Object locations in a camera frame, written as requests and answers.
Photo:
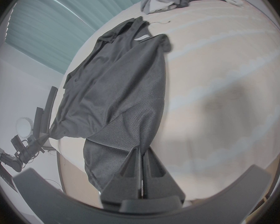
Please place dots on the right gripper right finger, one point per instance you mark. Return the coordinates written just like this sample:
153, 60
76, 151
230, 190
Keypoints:
161, 183

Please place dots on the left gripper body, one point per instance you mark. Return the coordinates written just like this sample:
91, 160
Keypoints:
30, 150

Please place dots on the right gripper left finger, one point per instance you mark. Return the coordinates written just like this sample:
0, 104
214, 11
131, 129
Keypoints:
126, 183

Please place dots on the black polo shirt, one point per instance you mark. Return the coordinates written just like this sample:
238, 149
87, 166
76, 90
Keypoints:
119, 90

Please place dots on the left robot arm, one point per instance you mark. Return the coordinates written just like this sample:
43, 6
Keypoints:
11, 162

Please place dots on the bed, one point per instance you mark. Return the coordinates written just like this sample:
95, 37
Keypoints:
224, 66

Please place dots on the round white framed mirror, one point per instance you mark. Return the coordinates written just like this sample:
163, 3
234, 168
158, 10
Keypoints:
23, 127

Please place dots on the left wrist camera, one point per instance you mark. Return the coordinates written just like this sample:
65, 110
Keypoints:
17, 143

